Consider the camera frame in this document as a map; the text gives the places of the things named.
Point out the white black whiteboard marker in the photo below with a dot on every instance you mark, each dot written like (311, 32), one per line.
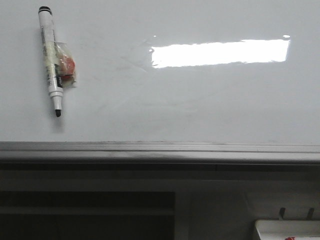
(58, 61)

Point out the white whiteboard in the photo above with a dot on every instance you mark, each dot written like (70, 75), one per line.
(217, 71)

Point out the grey aluminium marker tray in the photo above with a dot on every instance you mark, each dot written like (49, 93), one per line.
(153, 155)

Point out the white box with red mark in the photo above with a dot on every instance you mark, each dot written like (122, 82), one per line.
(286, 230)

